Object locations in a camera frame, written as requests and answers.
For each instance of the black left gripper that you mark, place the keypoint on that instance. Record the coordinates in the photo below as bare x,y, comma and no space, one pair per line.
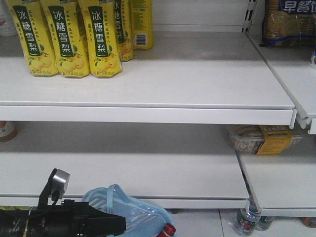
74,219

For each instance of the light blue plastic basket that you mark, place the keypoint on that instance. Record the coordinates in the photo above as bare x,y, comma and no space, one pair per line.
143,219

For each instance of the red coca-cola can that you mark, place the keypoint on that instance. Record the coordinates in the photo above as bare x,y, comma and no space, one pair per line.
168,231

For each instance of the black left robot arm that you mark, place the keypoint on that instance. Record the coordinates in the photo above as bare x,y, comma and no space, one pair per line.
14,221

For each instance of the white shelf unit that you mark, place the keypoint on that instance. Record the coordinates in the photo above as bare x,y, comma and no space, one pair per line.
157,128
285,184

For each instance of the orange C100 juice bottle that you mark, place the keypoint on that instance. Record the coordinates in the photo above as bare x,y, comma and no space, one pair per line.
7,130

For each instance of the clear water bottle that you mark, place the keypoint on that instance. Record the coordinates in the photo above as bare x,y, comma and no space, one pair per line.
264,223
245,222

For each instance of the yellow pear drink bottle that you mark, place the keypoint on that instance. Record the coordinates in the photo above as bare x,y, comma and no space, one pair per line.
33,31
103,47
68,36
123,28
142,24

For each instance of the cookie tray yellow band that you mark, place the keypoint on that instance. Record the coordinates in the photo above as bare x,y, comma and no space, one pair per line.
264,139

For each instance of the white shelf unit far right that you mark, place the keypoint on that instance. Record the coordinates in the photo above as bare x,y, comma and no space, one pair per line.
285,184

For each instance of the white peach drink bottle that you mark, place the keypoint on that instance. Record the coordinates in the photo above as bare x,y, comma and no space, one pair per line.
7,28

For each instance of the breakfast biscuit pack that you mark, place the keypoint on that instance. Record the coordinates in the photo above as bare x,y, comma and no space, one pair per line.
289,23

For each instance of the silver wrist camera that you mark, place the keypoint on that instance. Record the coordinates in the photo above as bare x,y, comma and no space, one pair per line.
55,187

